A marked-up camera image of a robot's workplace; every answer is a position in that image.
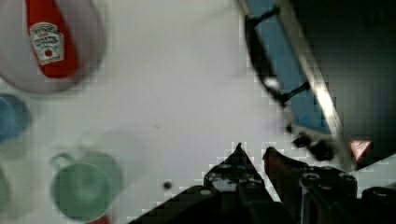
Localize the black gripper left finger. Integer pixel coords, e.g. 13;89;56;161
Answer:
204;143;263;192

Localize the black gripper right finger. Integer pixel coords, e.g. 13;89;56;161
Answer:
262;147;359;224

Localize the black toaster oven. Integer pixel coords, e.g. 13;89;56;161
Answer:
236;0;395;171

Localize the red tomato toy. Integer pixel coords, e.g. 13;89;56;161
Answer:
87;216;110;224

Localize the green mug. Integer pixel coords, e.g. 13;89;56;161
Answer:
49;151;122;223

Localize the red ketchup bottle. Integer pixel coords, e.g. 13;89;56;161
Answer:
24;0;78;78

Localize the grey round plate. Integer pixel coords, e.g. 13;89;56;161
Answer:
0;0;106;94

